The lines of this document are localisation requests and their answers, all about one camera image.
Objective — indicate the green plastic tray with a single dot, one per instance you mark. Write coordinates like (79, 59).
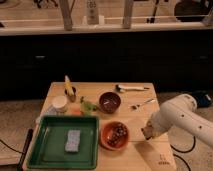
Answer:
(48, 150)

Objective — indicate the orange toy carrot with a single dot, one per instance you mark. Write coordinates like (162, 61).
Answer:
(76, 113)

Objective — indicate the black rod left of table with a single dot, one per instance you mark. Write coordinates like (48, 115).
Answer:
(25, 148)

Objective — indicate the purple bowl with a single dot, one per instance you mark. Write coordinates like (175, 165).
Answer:
(109, 102)

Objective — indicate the dark blue floor device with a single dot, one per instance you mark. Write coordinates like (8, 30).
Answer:
(202, 99)

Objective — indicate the white round container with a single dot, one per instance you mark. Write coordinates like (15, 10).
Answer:
(60, 103)

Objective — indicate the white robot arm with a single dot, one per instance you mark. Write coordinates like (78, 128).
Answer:
(179, 111)

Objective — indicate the silver fork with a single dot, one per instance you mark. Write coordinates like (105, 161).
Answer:
(134, 107)

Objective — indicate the orange bowl with beads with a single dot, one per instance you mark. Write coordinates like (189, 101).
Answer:
(114, 136)

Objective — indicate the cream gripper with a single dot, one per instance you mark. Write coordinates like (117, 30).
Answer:
(155, 130)

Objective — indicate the green leafy toy vegetable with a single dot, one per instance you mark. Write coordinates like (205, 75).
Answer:
(87, 107)

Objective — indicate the blue-grey sponge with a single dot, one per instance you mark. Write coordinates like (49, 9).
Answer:
(73, 141)

